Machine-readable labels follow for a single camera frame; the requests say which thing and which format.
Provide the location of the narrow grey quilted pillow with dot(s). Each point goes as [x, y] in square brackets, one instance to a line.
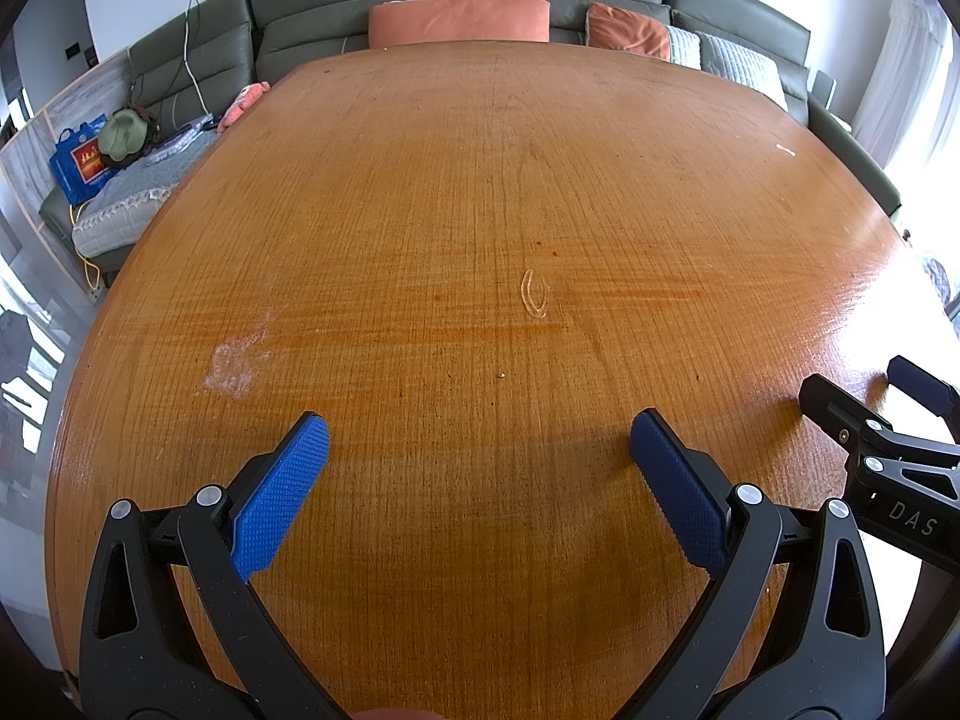
[682, 46]

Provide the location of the wide grey quilted pillow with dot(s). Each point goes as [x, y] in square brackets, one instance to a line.
[739, 67]

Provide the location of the grey chair back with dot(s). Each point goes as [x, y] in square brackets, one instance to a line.
[823, 90]

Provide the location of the blue shopping bag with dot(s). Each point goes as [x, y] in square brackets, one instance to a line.
[82, 161]

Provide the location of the white curtain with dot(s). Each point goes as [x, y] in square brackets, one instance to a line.
[907, 82]

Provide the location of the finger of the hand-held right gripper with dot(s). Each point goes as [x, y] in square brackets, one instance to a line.
[926, 388]
[829, 401]

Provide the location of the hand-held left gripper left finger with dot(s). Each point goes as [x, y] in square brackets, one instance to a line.
[281, 495]

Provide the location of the large orange pillow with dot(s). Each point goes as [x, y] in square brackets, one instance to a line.
[457, 21]

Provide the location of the grey fringed sofa cover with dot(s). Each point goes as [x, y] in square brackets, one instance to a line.
[127, 199]

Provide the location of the small orange pillow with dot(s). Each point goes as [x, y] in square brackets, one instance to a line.
[626, 31]

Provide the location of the pink plush toy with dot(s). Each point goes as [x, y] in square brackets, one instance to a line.
[244, 105]

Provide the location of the clear bag with dark items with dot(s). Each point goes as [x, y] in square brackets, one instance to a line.
[180, 141]

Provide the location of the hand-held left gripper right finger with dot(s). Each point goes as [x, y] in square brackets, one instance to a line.
[679, 495]

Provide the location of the clear rubber band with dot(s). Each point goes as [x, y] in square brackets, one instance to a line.
[534, 292]

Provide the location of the green leather sofa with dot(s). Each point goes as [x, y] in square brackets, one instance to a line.
[337, 7]

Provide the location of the green hat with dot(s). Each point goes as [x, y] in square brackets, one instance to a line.
[124, 136]

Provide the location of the grey wooden partition panel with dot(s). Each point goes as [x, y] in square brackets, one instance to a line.
[30, 165]

